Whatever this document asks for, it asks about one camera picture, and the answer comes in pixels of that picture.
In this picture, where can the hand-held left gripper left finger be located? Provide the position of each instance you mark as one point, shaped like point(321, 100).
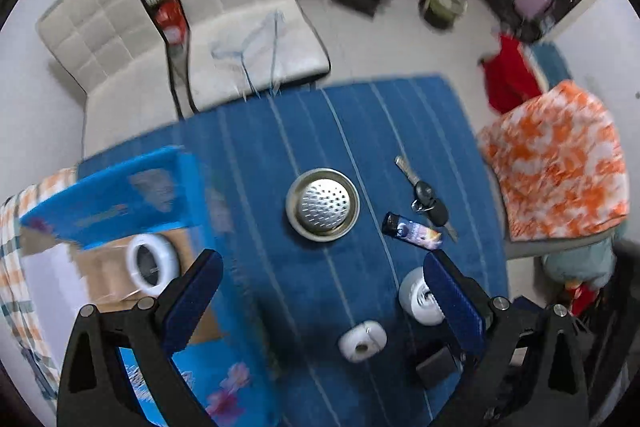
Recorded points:
point(192, 297)

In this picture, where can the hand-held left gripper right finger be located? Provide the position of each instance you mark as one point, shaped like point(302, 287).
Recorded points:
point(452, 302)

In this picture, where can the white tape roll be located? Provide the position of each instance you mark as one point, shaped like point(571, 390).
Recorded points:
point(150, 263)
point(417, 297)

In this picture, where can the small black box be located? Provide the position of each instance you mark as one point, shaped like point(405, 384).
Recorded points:
point(436, 364)

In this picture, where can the printed lighter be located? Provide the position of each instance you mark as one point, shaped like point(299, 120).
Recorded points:
point(411, 231)

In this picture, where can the blue cardboard box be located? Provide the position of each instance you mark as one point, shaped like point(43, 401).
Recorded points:
point(145, 227)

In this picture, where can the small white plastic device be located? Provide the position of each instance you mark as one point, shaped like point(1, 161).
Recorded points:
point(361, 341)

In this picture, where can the car keys bunch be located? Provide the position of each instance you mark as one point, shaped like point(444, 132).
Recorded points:
point(425, 199)

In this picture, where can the metal sink strainer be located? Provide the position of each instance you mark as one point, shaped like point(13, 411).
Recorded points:
point(323, 203)

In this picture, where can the light blue cloth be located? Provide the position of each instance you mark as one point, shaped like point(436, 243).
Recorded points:
point(582, 262)

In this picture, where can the blue striped tablecloth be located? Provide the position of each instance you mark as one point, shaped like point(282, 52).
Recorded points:
point(320, 227)

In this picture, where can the checkered orange cloth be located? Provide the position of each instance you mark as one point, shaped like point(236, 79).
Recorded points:
point(22, 277)

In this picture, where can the orange white patterned cloth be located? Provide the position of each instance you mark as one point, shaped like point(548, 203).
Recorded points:
point(557, 162)

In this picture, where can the red cloth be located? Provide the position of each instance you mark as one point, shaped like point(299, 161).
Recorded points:
point(510, 72)

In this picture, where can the cream leather chair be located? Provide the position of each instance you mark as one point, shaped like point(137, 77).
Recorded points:
point(250, 2)
point(100, 57)

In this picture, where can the blue clothes hanger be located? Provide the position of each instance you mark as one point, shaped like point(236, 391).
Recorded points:
point(257, 47)

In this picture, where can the red bag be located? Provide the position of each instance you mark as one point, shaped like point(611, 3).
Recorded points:
point(170, 19)

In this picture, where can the green bucket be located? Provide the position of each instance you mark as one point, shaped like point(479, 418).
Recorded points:
point(442, 4)

